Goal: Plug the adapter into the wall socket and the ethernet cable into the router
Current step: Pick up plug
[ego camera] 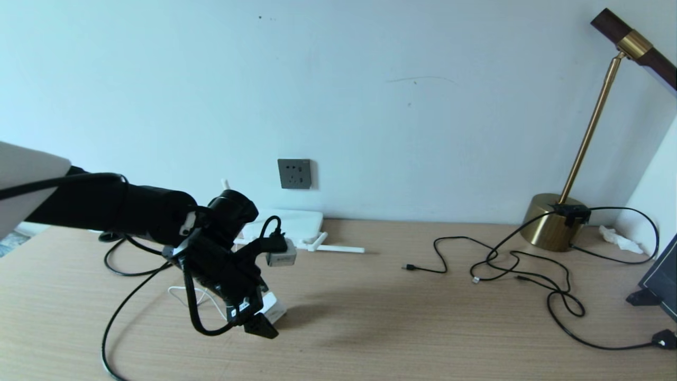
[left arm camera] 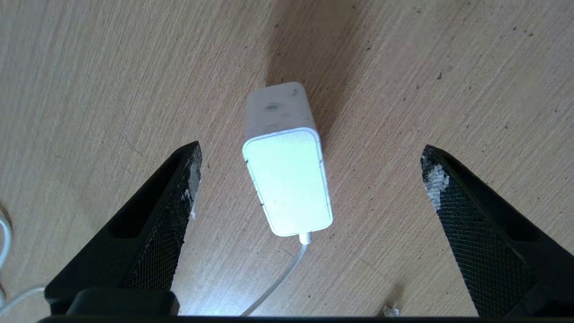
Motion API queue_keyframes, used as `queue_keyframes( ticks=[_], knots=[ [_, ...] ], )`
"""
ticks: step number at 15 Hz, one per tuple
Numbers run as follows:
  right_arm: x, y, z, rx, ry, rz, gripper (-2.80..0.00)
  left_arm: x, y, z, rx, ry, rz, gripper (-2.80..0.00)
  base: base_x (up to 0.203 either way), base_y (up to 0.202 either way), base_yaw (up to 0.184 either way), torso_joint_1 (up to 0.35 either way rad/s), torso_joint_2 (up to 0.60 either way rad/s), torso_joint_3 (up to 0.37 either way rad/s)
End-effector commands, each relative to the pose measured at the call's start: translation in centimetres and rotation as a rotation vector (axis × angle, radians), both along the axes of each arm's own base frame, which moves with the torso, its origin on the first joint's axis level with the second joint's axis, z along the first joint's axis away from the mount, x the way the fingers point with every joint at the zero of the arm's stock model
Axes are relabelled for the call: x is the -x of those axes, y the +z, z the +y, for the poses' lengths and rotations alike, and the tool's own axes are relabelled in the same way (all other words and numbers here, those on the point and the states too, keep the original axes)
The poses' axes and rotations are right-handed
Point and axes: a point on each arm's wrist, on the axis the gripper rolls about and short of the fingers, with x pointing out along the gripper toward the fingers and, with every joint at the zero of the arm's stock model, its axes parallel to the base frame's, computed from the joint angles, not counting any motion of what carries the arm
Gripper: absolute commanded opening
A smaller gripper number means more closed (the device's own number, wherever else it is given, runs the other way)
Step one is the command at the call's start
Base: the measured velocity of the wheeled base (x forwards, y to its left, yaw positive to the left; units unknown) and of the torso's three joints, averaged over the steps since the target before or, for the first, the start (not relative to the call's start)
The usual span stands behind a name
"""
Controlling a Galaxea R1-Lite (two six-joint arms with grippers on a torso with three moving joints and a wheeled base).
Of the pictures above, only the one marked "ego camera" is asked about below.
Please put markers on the white router body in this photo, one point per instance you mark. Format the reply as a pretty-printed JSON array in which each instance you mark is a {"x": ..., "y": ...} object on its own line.
[{"x": 301, "y": 222}]

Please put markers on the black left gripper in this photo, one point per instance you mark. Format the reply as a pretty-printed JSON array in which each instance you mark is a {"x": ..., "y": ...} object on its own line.
[{"x": 222, "y": 270}]

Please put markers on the dark framed panel on stand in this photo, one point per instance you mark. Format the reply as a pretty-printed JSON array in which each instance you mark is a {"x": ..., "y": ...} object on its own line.
[{"x": 664, "y": 278}]

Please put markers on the white power adapter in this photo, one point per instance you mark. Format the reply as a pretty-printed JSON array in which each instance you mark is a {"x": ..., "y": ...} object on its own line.
[{"x": 274, "y": 309}]

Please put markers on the light grey wrist camera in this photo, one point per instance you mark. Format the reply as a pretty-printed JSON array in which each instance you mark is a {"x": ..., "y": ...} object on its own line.
[{"x": 283, "y": 256}]

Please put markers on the brass desk lamp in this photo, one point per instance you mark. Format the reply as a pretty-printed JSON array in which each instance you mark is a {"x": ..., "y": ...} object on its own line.
[{"x": 545, "y": 227}]

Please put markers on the grey wall socket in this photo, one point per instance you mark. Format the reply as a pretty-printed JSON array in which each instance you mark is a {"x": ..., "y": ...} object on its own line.
[{"x": 294, "y": 173}]

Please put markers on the crumpled white tissue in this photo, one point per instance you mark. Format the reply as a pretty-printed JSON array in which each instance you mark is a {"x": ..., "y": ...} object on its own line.
[{"x": 619, "y": 239}]

